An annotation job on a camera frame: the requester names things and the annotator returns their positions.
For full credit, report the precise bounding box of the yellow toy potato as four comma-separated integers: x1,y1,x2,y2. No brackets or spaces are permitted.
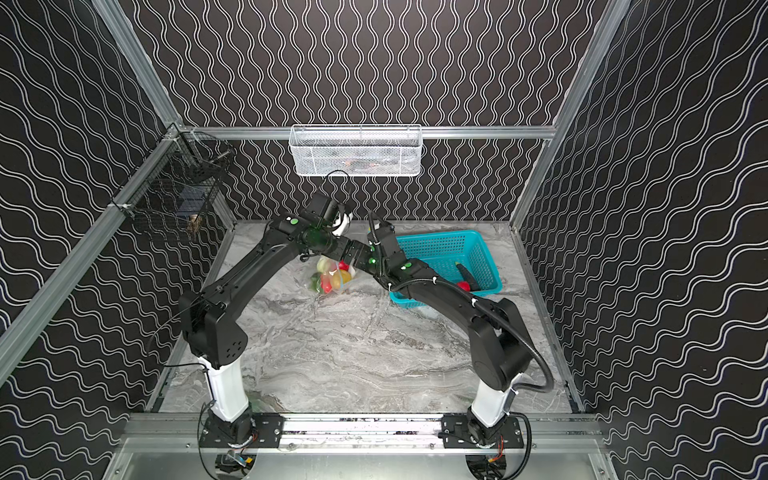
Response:
333,269,352,289

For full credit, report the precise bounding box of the clear zip top bag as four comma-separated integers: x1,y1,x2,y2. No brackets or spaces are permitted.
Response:
300,244,358,295

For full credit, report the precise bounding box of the orange red toy pepper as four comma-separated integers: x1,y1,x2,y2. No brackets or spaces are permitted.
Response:
320,273,336,294

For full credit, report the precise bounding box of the teal plastic basket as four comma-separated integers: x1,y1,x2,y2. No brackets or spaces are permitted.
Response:
397,230,502,296

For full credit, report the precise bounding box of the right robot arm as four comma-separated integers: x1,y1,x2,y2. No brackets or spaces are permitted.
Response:
333,223,555,429

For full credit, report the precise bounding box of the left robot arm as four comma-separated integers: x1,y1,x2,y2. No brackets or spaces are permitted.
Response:
179,194,351,423

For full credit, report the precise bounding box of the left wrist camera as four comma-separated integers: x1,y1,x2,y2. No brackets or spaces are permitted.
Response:
331,213,352,237

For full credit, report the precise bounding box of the white mesh wall basket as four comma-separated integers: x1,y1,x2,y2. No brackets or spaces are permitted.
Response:
288,124,424,177

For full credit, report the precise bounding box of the black wire wall basket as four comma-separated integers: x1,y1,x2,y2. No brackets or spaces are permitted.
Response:
116,131,235,243

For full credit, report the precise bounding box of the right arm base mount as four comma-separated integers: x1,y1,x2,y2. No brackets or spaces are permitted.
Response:
437,411,533,479

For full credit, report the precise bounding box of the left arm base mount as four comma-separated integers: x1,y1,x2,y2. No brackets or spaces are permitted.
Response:
197,410,285,479

